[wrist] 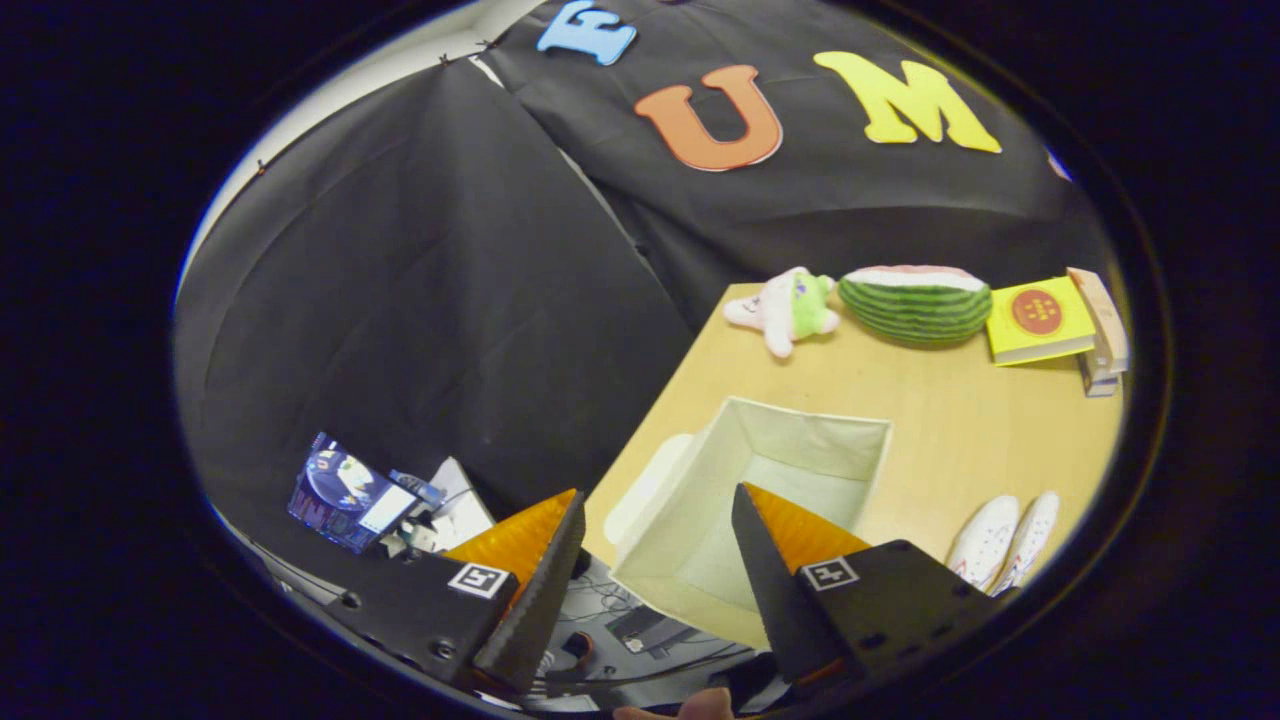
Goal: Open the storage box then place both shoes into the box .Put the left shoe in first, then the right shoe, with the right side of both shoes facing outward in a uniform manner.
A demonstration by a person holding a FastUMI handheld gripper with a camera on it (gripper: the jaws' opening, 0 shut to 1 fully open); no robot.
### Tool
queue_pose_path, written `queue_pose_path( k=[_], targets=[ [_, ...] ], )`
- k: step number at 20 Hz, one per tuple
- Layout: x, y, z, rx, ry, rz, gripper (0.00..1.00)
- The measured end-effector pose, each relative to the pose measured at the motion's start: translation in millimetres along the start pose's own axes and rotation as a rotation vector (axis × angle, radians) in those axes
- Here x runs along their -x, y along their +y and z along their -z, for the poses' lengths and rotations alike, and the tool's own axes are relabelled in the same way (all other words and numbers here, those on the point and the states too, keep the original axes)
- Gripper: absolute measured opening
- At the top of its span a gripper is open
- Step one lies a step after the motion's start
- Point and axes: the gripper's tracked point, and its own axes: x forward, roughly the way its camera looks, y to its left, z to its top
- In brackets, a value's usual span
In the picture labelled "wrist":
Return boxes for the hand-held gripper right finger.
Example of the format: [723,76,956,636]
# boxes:
[730,483,1021,691]

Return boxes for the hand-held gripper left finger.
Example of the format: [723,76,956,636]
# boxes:
[325,488,588,696]

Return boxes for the cream fabric storage box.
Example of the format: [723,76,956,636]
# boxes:
[603,396,894,649]

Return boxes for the white shoe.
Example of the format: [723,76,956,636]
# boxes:
[945,495,1022,591]
[992,490,1061,593]

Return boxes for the white panel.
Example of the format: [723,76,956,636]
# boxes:
[430,457,496,551]

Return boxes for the blue printed carton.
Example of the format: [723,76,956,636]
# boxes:
[288,432,446,556]

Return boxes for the pink plush toy green hat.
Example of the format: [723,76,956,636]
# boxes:
[722,266,841,359]

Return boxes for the watermelon slice plush toy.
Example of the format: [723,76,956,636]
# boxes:
[837,264,994,349]

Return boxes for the yellow book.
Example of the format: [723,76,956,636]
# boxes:
[985,276,1098,366]

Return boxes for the grey books under beige book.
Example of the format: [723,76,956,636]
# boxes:
[1078,350,1123,398]

